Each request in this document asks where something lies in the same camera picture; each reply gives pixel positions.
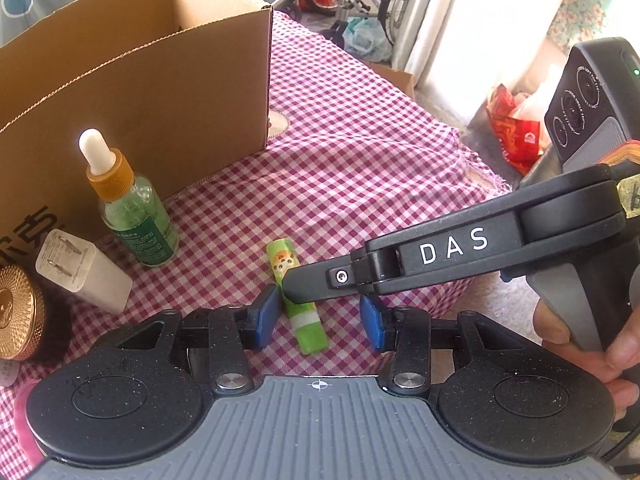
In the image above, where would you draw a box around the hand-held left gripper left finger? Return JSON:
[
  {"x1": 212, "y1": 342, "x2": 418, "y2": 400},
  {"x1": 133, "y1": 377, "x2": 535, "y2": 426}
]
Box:
[{"x1": 102, "y1": 284, "x2": 281, "y2": 397}]

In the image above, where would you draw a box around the green glass dropper bottle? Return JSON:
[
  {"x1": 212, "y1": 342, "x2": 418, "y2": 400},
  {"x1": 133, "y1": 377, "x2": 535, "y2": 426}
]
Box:
[{"x1": 78, "y1": 128, "x2": 180, "y2": 267}]

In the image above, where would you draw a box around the flat cardboard piece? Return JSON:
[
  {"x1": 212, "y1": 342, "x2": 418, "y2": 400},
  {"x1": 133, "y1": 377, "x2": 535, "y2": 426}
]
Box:
[{"x1": 362, "y1": 60, "x2": 416, "y2": 98}]

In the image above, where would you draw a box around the brown cardboard box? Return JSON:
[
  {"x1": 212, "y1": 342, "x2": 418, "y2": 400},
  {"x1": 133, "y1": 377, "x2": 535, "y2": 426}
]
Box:
[{"x1": 0, "y1": 0, "x2": 275, "y2": 261}]

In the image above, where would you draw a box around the person's right hand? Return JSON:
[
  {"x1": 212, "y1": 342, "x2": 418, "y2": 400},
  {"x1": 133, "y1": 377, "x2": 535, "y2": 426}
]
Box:
[{"x1": 532, "y1": 262, "x2": 640, "y2": 429}]

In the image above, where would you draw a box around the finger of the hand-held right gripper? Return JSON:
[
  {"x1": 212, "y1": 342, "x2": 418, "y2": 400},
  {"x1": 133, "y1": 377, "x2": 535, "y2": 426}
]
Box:
[{"x1": 281, "y1": 251, "x2": 402, "y2": 306}]

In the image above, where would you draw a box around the red snack packet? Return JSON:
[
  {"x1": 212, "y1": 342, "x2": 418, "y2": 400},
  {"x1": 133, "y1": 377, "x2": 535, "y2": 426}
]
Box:
[{"x1": 487, "y1": 84, "x2": 548, "y2": 176}]

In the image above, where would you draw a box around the white charger plug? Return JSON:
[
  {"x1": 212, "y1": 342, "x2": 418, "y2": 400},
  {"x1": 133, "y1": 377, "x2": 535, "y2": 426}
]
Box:
[{"x1": 35, "y1": 229, "x2": 133, "y2": 313}]

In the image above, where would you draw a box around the pale blue plastic bag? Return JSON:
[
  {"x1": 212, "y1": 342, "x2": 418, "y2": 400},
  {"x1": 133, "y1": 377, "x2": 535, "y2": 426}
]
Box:
[{"x1": 342, "y1": 16, "x2": 393, "y2": 63}]

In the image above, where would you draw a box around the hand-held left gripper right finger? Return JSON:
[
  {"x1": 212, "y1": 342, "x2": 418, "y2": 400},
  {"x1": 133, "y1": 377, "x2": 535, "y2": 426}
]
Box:
[{"x1": 359, "y1": 295, "x2": 536, "y2": 403}]

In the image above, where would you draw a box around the green lip balm tube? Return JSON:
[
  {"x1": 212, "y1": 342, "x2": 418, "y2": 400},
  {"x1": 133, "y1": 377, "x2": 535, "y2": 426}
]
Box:
[{"x1": 266, "y1": 240, "x2": 331, "y2": 356}]

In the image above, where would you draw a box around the gold lid cosmetic jar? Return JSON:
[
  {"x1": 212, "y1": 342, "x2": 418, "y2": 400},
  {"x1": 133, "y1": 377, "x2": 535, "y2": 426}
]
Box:
[{"x1": 0, "y1": 265, "x2": 53, "y2": 363}]

